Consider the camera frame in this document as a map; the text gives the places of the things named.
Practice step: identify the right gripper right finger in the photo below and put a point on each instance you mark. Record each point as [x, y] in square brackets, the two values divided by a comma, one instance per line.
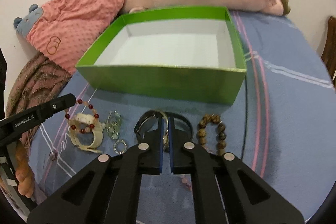
[225, 190]

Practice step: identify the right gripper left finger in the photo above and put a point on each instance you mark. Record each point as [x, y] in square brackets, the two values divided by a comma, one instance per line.
[107, 189]

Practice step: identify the silver chain jewelry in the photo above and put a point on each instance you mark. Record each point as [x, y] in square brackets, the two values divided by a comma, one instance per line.
[112, 125]

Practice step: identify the cream white wrist watch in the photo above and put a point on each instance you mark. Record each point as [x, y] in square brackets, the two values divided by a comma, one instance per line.
[86, 132]

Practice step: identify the black wrist watch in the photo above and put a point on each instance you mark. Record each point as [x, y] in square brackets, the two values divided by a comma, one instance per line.
[149, 118]

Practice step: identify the left hand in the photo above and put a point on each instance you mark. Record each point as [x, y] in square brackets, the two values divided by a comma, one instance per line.
[23, 172]

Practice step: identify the brown pink fringed blanket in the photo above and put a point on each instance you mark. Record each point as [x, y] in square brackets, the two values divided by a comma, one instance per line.
[40, 81]

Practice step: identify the blue striped bed sheet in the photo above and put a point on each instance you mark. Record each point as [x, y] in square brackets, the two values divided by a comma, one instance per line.
[282, 125]

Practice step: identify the pink dotted pillow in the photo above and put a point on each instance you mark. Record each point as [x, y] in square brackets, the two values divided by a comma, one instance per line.
[63, 30]

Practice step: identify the green cardboard box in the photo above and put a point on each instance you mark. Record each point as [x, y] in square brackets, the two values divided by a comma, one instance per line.
[190, 53]

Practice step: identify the wooden chair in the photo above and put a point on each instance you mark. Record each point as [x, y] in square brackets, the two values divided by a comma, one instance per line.
[328, 55]

